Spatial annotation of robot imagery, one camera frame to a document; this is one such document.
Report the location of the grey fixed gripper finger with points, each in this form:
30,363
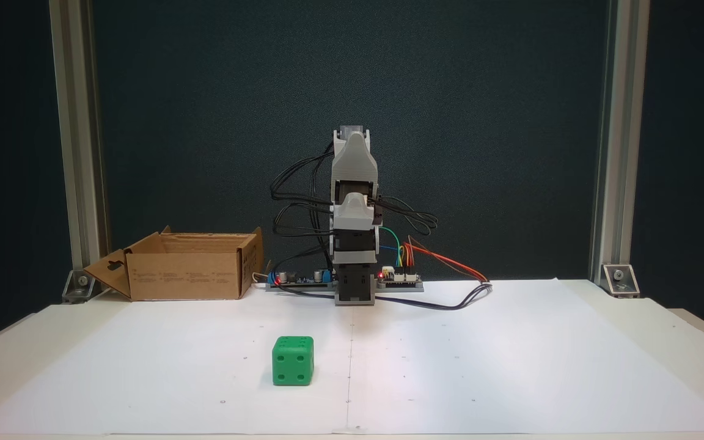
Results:
355,212

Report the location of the blue circuit board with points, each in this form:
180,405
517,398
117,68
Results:
300,278

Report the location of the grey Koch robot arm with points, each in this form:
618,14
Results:
355,159

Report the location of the green dice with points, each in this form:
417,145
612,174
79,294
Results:
293,363

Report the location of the white circuit board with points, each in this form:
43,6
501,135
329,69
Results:
404,278

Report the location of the aluminium frame post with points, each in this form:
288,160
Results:
77,134
619,134

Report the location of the metal corner bracket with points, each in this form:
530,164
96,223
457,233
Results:
621,280
79,286

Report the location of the open cardboard box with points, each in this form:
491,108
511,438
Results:
184,275

